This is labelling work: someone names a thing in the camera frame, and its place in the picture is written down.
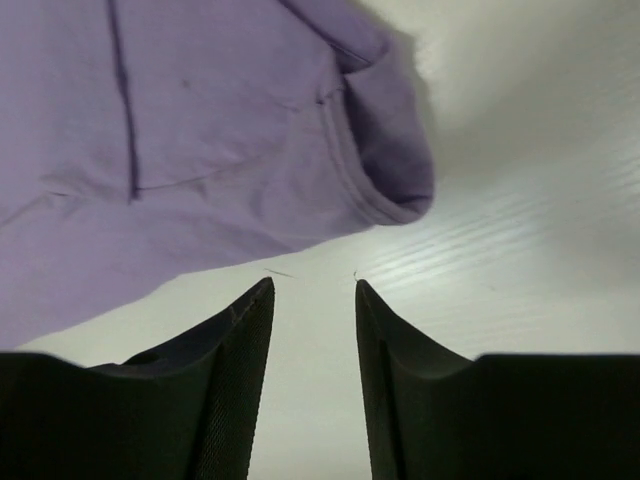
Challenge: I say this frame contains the lavender t shirt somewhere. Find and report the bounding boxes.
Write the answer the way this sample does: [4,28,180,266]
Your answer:
[1,1,434,348]

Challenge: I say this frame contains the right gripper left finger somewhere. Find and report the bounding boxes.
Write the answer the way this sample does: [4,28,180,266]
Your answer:
[1,278,275,480]

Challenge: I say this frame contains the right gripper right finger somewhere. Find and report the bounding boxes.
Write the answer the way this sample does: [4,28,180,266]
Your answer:
[355,281,639,479]

